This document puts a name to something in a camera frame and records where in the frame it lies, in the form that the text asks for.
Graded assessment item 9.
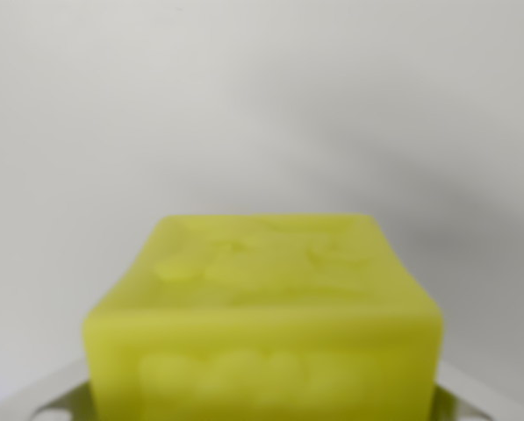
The black grey gripper right finger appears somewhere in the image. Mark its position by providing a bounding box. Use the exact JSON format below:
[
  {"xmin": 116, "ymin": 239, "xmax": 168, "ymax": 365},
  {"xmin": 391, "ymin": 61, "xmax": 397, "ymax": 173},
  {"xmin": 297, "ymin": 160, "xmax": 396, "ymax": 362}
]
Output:
[{"xmin": 432, "ymin": 362, "xmax": 524, "ymax": 421}]

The yellow cube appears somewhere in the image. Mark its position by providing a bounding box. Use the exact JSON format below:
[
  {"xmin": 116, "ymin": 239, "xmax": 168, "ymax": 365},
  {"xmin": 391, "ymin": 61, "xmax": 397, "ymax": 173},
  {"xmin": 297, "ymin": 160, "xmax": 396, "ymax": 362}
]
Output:
[{"xmin": 81, "ymin": 212, "xmax": 445, "ymax": 421}]

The black grey gripper left finger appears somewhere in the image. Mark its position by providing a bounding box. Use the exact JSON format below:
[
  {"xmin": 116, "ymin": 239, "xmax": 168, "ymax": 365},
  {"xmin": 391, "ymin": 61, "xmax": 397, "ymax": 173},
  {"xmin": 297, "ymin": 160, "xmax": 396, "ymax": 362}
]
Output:
[{"xmin": 0, "ymin": 357, "xmax": 97, "ymax": 421}]

